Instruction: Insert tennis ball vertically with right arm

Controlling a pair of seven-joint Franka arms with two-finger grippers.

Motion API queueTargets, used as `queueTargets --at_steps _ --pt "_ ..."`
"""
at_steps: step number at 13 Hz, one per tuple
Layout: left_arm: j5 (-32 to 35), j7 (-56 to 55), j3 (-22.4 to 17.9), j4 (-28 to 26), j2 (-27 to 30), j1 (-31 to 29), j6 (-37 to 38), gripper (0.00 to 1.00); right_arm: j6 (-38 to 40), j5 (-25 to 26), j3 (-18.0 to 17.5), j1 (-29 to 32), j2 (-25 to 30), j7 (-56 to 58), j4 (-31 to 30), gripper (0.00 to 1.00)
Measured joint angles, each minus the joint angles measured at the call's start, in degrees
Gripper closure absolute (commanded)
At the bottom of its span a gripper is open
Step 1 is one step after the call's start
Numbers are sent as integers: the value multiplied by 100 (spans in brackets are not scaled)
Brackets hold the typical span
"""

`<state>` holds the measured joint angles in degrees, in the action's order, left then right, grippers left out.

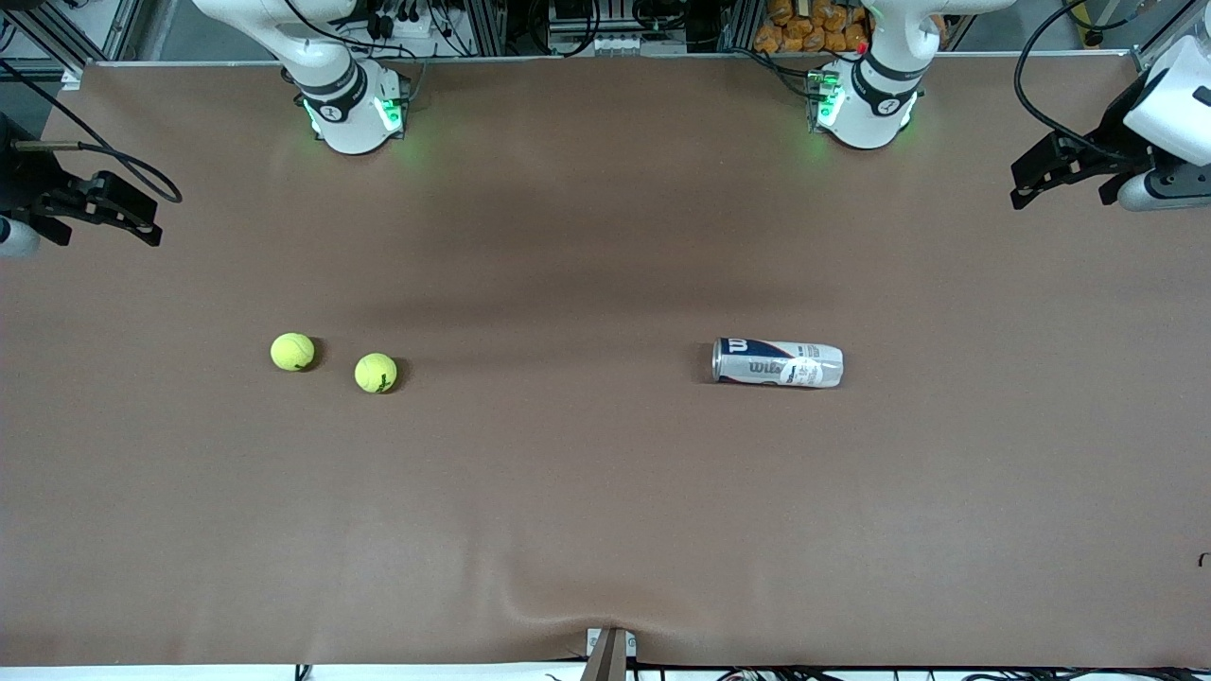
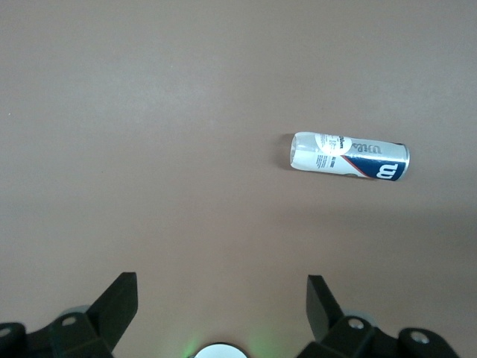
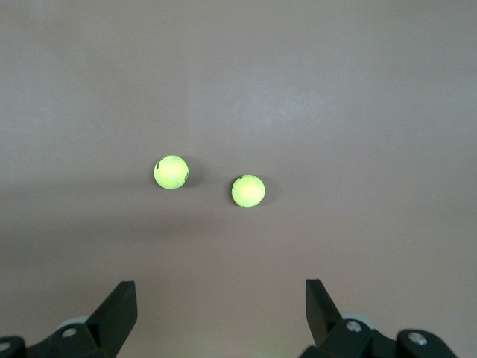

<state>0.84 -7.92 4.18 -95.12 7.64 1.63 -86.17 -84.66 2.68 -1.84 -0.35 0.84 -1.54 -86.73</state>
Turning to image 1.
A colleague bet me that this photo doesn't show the clear tennis ball can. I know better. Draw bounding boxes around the clear tennis ball can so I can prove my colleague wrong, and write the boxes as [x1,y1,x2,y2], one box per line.
[711,337,845,390]

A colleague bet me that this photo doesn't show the yellow black post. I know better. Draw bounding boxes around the yellow black post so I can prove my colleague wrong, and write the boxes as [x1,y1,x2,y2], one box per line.
[1067,0,1106,48]

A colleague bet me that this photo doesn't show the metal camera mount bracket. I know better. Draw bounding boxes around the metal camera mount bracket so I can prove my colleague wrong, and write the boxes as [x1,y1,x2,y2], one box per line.
[584,626,639,681]

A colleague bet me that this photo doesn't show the orange snack packets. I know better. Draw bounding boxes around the orange snack packets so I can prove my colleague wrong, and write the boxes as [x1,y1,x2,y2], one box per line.
[753,0,872,55]

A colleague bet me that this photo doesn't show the yellow-green tennis ball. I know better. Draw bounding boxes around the yellow-green tennis ball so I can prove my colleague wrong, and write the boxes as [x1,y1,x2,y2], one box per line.
[354,352,399,394]
[270,332,316,373]

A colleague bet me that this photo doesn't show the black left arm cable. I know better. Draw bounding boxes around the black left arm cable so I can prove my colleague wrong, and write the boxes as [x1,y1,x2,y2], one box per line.
[1013,0,1136,158]

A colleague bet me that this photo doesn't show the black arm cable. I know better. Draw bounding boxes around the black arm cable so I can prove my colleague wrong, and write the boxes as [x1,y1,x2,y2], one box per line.
[1013,0,1136,158]
[0,59,184,206]

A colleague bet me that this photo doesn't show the aluminium frame rail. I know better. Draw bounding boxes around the aluminium frame rail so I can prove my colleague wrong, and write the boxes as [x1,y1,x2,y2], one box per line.
[0,0,145,91]
[1132,19,1211,79]

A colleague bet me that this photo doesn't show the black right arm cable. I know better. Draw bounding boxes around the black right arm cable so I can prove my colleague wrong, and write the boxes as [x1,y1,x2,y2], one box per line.
[0,59,184,206]

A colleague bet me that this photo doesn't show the brown table mat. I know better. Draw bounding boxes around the brown table mat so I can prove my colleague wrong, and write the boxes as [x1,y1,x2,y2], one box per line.
[0,52,1211,669]

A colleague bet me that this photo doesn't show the white power strip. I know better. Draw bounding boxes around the white power strip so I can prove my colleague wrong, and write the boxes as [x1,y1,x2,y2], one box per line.
[371,5,448,41]

